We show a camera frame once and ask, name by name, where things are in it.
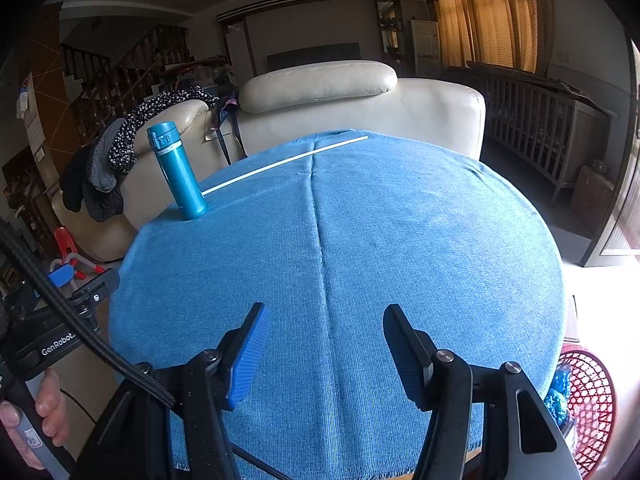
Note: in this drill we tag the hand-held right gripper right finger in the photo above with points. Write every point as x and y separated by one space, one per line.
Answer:
402 355

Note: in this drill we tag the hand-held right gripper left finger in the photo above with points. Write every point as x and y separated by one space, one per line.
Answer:
247 355

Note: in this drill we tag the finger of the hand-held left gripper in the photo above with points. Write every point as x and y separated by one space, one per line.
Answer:
97 287
61 277

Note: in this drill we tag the blue plastic bag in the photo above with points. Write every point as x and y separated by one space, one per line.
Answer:
559 395

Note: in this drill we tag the red plastic basket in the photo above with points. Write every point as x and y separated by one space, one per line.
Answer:
592 400

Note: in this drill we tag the person's left hand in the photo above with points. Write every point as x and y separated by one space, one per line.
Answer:
52 410

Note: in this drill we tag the dark wooden cabinet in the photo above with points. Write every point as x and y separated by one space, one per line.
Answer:
25 205

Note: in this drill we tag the black garment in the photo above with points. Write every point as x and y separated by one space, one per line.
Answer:
75 180

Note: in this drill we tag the blue tablecloth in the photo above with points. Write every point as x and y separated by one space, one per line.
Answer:
375 240

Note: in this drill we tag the grey garment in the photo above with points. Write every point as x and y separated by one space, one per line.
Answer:
102 165

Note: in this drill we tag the teal thermos bottle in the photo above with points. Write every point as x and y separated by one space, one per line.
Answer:
177 175

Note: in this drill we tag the pale flat cardboard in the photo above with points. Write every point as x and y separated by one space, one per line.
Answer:
571 317

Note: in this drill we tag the floral dark garment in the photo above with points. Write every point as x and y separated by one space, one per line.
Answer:
150 110

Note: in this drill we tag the thin white rod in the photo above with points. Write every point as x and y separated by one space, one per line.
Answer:
285 162

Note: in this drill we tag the wooden staircase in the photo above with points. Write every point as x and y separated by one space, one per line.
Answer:
125 75

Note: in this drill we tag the brown cardboard box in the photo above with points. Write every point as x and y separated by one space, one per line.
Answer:
592 195

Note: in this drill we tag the cream leather sofa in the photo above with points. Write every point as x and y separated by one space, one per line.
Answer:
350 100

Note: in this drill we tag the wooden crib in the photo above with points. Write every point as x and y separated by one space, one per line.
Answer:
530 120

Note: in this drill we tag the white tall cabinet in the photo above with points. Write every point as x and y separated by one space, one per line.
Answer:
239 50

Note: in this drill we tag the flat screen television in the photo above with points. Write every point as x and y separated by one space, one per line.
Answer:
312 56

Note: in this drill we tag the white standing air conditioner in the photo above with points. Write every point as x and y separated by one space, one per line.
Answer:
424 47

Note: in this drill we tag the dark wooden display shelf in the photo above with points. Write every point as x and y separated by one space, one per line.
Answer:
390 30

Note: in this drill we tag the orange curtains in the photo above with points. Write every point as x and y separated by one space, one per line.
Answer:
490 15

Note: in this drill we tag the hanging wall calendar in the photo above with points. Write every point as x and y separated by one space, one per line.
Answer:
30 115

